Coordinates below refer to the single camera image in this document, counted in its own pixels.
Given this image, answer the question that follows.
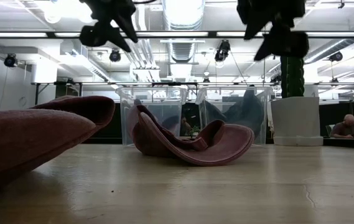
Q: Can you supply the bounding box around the white ceiling box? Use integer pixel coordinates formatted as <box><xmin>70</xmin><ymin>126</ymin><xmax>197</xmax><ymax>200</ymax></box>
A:
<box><xmin>32</xmin><ymin>60</ymin><xmax>58</xmax><ymax>84</ymax></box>

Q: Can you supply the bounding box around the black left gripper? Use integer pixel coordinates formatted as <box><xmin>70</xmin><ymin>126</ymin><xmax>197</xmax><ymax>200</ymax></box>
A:
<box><xmin>79</xmin><ymin>0</ymin><xmax>139</xmax><ymax>53</ymax></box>

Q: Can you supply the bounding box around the black cap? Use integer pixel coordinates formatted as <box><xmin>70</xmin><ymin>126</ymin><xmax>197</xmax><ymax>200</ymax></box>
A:
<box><xmin>226</xmin><ymin>88</ymin><xmax>264</xmax><ymax>139</ymax></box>

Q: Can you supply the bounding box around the white plant pot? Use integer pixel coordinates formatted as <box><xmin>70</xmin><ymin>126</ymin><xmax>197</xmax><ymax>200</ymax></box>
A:
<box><xmin>269</xmin><ymin>96</ymin><xmax>324</xmax><ymax>147</ymax></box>

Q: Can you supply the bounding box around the silver ceiling duct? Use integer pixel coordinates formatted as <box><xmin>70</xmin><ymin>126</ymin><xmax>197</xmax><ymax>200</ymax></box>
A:
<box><xmin>162</xmin><ymin>0</ymin><xmax>206</xmax><ymax>82</ymax></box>

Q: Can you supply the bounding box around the black ceiling spotlight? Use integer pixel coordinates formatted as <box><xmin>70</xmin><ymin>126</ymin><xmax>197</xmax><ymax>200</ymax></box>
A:
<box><xmin>214</xmin><ymin>39</ymin><xmax>231</xmax><ymax>63</ymax></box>
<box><xmin>109</xmin><ymin>49</ymin><xmax>122</xmax><ymax>63</ymax></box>
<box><xmin>4</xmin><ymin>53</ymin><xmax>18</xmax><ymax>68</ymax></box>
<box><xmin>328</xmin><ymin>51</ymin><xmax>344</xmax><ymax>62</ymax></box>

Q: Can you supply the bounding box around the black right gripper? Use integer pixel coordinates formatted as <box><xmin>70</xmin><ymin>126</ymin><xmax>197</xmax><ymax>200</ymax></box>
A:
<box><xmin>237</xmin><ymin>0</ymin><xmax>310</xmax><ymax>62</ymax></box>

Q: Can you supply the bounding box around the green cactus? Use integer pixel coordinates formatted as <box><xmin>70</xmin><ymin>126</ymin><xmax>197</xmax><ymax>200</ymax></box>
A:
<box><xmin>280</xmin><ymin>55</ymin><xmax>305</xmax><ymax>99</ymax></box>

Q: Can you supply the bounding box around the clear plastic bin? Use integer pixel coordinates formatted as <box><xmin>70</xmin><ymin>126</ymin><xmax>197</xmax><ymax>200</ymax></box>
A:
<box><xmin>195</xmin><ymin>86</ymin><xmax>273</xmax><ymax>147</ymax></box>
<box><xmin>115</xmin><ymin>86</ymin><xmax>189</xmax><ymax>147</ymax></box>

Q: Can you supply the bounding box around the person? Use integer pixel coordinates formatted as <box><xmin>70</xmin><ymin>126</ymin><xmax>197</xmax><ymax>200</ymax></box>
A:
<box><xmin>330</xmin><ymin>114</ymin><xmax>354</xmax><ymax>139</ymax></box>

